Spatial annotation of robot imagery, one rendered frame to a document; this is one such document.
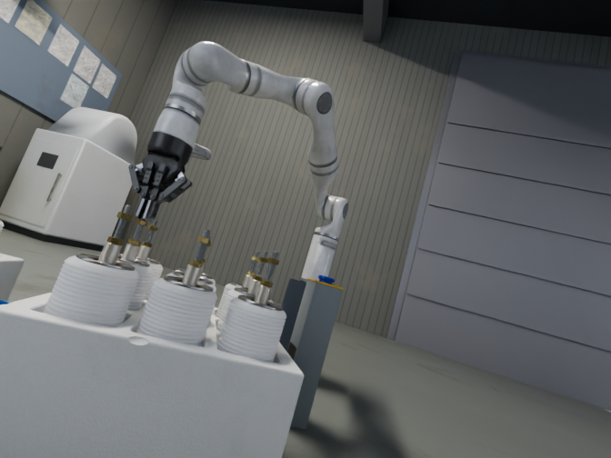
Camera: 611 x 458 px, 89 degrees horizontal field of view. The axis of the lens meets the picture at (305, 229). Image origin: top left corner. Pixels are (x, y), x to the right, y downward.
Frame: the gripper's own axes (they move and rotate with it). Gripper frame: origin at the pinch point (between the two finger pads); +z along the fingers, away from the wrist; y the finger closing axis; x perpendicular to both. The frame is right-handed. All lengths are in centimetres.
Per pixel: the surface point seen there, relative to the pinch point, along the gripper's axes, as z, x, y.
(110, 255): 8.5, -11.4, 6.2
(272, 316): 10.7, -3.4, 29.7
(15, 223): 28, 164, -249
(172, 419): 25.5, -10.6, 22.7
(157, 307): 13.4, -10.0, 15.2
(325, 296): 6.5, 21.8, 34.3
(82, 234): 23, 197, -214
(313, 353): 19.1, 22.0, 34.9
